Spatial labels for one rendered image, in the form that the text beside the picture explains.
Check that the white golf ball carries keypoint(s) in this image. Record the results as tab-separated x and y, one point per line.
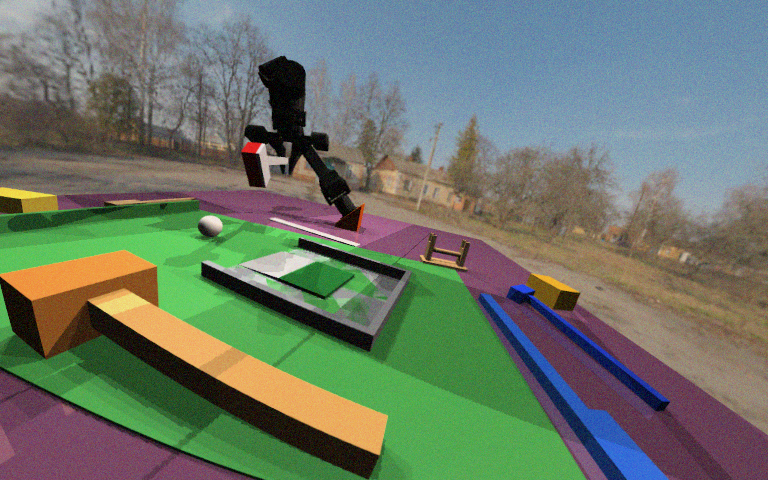
210	226

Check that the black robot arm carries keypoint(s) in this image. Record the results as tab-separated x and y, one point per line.
285	80

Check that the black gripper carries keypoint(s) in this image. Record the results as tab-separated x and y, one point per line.
259	134

